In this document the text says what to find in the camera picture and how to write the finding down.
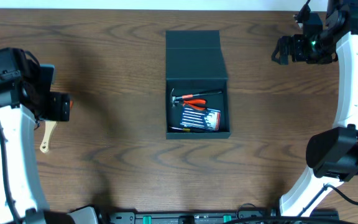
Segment orange scraper wooden handle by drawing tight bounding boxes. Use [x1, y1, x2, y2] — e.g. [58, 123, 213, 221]
[39, 100, 74, 154]

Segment black gift box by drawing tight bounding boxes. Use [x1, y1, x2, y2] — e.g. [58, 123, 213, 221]
[165, 30, 231, 139]

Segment small claw hammer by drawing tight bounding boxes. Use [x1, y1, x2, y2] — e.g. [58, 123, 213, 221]
[170, 89, 222, 105]

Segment blue precision screwdriver set case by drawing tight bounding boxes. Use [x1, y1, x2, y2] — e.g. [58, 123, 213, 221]
[180, 106, 221, 131]

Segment red handled pliers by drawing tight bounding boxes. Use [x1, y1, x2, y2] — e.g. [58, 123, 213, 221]
[173, 98, 206, 111]

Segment black yellow screwdriver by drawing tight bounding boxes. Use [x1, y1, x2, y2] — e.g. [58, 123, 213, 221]
[169, 126, 211, 133]

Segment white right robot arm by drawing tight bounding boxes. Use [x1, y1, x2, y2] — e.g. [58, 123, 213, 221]
[272, 0, 358, 218]

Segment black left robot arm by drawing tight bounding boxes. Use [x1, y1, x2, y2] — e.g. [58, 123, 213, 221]
[0, 47, 102, 223]

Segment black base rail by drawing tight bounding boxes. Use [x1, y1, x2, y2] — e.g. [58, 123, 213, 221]
[104, 210, 340, 224]

